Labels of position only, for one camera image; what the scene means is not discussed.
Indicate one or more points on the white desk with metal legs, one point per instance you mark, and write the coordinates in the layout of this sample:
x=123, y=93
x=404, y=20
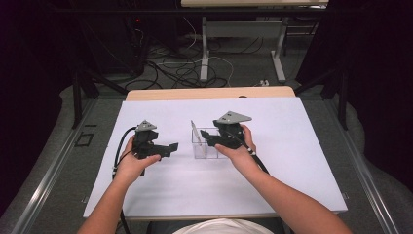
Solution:
x=246, y=29

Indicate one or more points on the clear silver pen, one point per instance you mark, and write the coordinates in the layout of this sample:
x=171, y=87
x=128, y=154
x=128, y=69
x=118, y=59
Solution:
x=197, y=136

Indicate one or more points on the person's white shirt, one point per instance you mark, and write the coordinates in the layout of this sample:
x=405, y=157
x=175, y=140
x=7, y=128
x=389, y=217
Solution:
x=224, y=227

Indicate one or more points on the clear plastic compartment organizer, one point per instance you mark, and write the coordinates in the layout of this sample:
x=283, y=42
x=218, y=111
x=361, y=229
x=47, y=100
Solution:
x=211, y=152

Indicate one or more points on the black metal stand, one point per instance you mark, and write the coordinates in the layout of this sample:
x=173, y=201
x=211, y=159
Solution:
x=342, y=94
x=78, y=97

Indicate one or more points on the person's right hand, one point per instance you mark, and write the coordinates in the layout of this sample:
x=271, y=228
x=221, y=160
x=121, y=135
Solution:
x=242, y=157

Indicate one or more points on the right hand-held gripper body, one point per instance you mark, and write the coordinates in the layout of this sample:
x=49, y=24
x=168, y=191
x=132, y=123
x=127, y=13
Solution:
x=232, y=130

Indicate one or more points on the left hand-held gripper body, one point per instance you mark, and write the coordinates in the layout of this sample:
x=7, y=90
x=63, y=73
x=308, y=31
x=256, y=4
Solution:
x=144, y=136

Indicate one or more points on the white power plug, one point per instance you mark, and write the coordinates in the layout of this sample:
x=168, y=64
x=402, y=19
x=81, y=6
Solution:
x=264, y=82

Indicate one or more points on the aluminium floor rail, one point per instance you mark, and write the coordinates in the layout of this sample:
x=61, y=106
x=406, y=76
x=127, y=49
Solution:
x=367, y=175
x=45, y=182

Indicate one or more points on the dark computer tower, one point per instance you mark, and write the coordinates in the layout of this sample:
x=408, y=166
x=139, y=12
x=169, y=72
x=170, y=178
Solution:
x=138, y=45

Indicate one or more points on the person's left hand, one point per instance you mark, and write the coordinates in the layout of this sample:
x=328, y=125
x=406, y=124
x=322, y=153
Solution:
x=133, y=167

